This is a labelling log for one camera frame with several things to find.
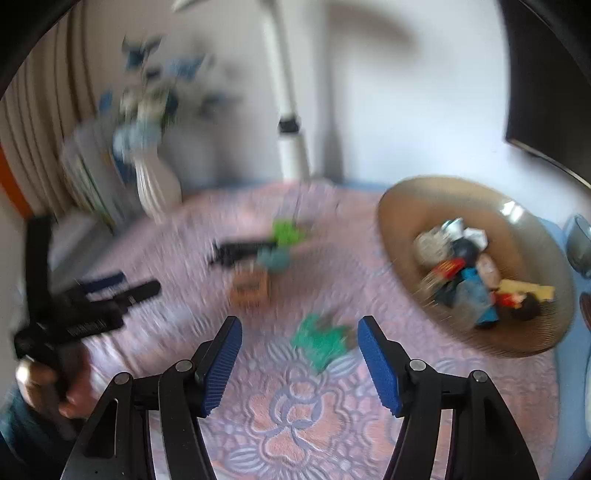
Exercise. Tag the beige curtain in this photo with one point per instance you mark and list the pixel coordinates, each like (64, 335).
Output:
(46, 115)

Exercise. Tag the black-haired toy figure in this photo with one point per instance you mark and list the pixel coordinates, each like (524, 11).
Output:
(521, 307)

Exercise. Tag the blue artificial flowers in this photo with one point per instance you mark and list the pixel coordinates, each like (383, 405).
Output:
(152, 97)

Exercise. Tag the stack of books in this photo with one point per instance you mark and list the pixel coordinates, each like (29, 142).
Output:
(92, 180)

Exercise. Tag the person's left forearm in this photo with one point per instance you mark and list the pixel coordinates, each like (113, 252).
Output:
(27, 434)

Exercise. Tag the teal toy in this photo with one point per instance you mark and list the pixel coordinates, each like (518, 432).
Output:
(273, 259)

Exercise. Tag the brown glass bowl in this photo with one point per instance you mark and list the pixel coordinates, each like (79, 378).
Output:
(521, 334)

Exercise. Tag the orange wall strip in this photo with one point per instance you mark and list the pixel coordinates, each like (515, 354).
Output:
(11, 184)

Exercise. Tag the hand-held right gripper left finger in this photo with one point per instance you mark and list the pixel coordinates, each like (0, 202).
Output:
(224, 369)

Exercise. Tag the green-shirt toy figure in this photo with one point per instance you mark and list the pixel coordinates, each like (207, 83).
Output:
(323, 341)

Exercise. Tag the black pipe clip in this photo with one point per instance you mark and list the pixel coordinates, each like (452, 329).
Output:
(289, 125)

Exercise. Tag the clear glass bowl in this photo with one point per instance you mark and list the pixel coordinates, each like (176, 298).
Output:
(581, 244)

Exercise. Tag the white pipe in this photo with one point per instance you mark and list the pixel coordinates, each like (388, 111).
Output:
(288, 92)

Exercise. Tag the white ribbed vase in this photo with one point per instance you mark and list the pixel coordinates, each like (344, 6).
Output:
(154, 184)

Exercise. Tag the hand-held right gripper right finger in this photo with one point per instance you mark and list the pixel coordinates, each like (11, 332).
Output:
(376, 364)

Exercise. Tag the bright green toy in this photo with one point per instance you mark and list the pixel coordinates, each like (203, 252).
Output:
(288, 233)

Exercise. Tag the orange-brown small box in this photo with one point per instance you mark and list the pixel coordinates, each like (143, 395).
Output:
(249, 288)

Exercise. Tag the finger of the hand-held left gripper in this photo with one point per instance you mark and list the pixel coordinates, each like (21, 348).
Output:
(136, 295)
(104, 285)

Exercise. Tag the person's left hand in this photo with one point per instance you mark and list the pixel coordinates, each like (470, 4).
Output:
(76, 392)

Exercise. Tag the black television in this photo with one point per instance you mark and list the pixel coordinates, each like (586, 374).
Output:
(545, 92)

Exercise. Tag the pink patterned blanket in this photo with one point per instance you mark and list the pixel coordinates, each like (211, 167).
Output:
(286, 415)

